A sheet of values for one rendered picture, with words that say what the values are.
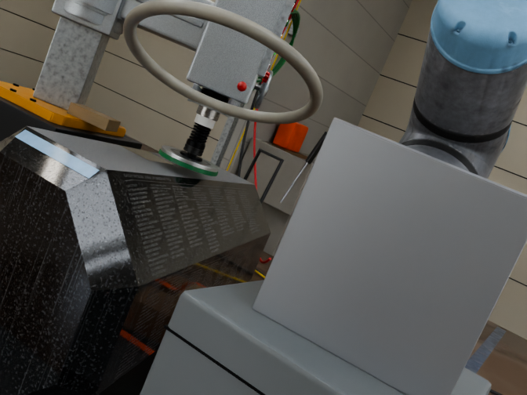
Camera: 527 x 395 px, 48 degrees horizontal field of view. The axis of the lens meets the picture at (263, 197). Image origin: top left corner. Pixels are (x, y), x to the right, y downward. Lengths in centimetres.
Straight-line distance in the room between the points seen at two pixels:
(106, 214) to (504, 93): 107
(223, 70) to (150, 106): 668
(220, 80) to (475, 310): 136
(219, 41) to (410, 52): 523
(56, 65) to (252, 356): 215
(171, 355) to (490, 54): 59
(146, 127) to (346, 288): 788
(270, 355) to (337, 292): 13
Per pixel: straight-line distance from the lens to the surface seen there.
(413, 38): 712
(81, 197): 161
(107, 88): 924
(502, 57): 84
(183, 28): 268
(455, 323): 81
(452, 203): 79
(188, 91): 161
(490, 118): 90
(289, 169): 483
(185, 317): 83
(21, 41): 908
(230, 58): 198
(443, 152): 90
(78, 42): 275
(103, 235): 159
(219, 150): 468
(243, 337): 79
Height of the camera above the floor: 112
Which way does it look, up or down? 8 degrees down
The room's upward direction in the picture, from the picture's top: 23 degrees clockwise
